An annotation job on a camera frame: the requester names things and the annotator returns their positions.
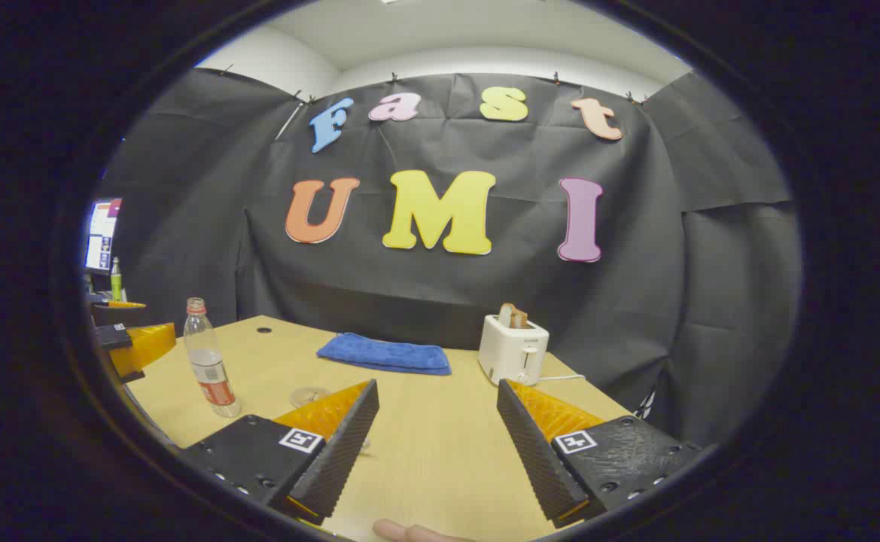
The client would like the clear plastic water bottle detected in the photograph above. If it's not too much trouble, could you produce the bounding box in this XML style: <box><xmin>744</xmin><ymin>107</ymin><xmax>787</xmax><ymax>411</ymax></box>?
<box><xmin>184</xmin><ymin>297</ymin><xmax>243</xmax><ymax>419</ymax></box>

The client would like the white toaster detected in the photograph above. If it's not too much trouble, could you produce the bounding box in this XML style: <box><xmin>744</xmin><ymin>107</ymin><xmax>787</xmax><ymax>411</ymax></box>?
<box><xmin>477</xmin><ymin>314</ymin><xmax>550</xmax><ymax>386</ymax></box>

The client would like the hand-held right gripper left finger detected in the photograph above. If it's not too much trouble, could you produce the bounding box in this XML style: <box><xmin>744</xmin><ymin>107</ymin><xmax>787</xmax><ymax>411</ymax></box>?
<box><xmin>180</xmin><ymin>379</ymin><xmax>380</xmax><ymax>526</ymax></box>

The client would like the computer monitor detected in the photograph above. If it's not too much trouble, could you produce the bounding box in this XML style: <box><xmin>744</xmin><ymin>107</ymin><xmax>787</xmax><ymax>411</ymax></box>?
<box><xmin>84</xmin><ymin>197</ymin><xmax>123</xmax><ymax>273</ymax></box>

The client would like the round wooden coaster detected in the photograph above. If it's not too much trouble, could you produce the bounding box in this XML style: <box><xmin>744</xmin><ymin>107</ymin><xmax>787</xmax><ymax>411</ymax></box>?
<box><xmin>290</xmin><ymin>386</ymin><xmax>333</xmax><ymax>409</ymax></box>

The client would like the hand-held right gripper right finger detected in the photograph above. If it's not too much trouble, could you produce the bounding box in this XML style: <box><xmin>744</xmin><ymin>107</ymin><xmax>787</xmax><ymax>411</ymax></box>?
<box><xmin>496</xmin><ymin>379</ymin><xmax>704</xmax><ymax>528</ymax></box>

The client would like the folded blue towel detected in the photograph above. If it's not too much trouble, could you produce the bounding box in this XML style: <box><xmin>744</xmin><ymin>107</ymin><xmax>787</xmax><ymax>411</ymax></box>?
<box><xmin>316</xmin><ymin>333</ymin><xmax>452</xmax><ymax>376</ymax></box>

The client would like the black backdrop cloth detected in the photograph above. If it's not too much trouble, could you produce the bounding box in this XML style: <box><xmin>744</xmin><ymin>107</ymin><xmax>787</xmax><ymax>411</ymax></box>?
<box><xmin>97</xmin><ymin>66</ymin><xmax>802</xmax><ymax>449</ymax></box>

